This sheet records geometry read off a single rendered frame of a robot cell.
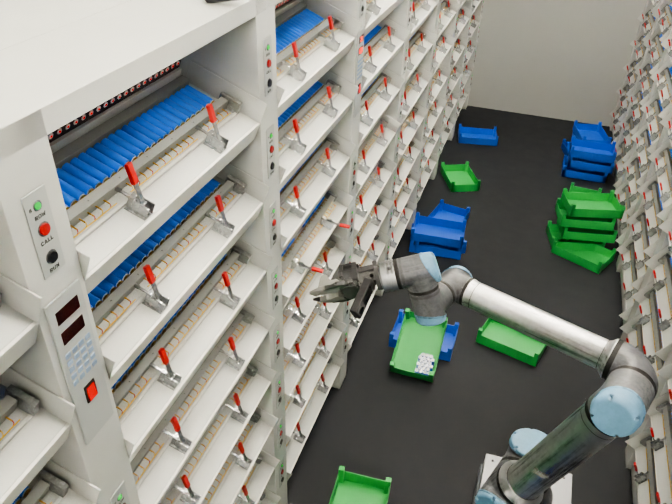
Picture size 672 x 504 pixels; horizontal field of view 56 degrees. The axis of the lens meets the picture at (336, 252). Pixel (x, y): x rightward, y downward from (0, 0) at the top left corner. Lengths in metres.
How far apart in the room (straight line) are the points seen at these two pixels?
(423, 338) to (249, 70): 1.93
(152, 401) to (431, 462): 1.57
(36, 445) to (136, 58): 0.57
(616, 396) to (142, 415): 1.09
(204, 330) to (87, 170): 0.49
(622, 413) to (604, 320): 1.87
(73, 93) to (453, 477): 2.12
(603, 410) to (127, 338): 1.13
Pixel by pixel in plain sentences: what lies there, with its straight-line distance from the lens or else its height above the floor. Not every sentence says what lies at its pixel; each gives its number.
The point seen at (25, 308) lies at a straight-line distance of 0.91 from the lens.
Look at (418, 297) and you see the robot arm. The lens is 1.83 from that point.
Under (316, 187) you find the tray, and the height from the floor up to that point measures 1.15.
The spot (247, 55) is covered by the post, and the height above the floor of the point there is 1.69.
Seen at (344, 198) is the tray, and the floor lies 0.98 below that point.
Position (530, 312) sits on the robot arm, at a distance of 1.87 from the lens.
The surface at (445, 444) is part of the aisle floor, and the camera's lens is 2.73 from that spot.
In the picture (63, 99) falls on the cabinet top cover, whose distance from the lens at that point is 0.88.
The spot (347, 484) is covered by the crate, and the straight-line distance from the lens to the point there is 2.56.
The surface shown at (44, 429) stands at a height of 1.35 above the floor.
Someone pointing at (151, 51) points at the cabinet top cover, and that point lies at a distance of 1.02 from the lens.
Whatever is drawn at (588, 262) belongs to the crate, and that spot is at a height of 0.04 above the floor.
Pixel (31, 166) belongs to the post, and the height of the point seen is 1.75.
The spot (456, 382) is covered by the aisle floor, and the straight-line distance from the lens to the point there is 2.97.
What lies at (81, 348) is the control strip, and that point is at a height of 1.45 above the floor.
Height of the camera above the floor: 2.11
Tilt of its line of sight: 35 degrees down
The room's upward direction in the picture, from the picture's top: 2 degrees clockwise
